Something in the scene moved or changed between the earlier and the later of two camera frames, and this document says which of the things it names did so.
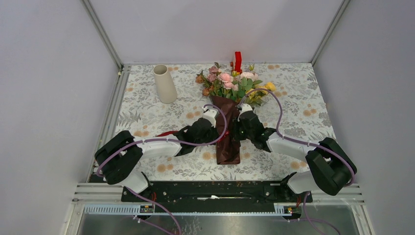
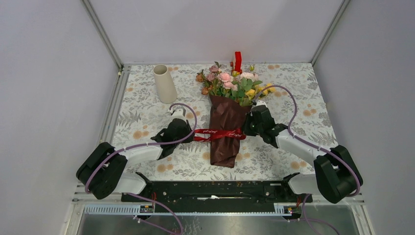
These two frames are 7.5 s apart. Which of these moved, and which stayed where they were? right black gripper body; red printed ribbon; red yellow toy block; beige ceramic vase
Moved: right black gripper body; red printed ribbon
Stayed: red yellow toy block; beige ceramic vase
